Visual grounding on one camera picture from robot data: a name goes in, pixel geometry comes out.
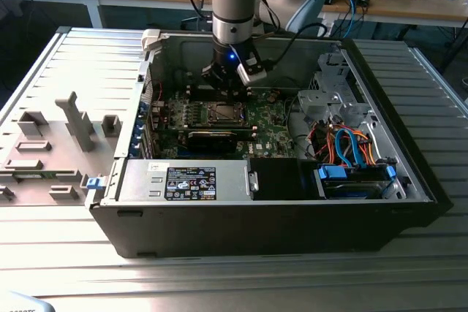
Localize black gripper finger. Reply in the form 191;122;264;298
200;64;235;100
233;75;250;104

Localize black graphics card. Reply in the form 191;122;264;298
186;129;238;154

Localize grey power supply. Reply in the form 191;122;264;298
116;158;254;203

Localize green motherboard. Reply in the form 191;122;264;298
151;87;299;161

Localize silver green CPU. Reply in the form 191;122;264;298
215;105;238;118

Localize grey parts rack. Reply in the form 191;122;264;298
0;90;122;208

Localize black camera cable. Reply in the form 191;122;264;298
265;22;330;70

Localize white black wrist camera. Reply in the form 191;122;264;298
235;44;268;87

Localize RAM slot with black clips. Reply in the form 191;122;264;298
186;96;252;102

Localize black plastic shroud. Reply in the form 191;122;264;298
246;157;320;202

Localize blue hanging cable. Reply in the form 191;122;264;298
343;0;361;41

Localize CPU socket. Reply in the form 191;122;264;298
205;99;250;126

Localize orange wires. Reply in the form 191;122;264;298
312;125;380;167

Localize silver metal drive cage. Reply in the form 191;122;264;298
296;52;370;123

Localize black open PC case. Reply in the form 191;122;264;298
84;28;454;259

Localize blue wire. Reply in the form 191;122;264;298
334;126;366;169

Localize hard disk in blue carrier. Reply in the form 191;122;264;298
313;163;399;200

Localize beige case latch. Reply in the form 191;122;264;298
141;29;164;52

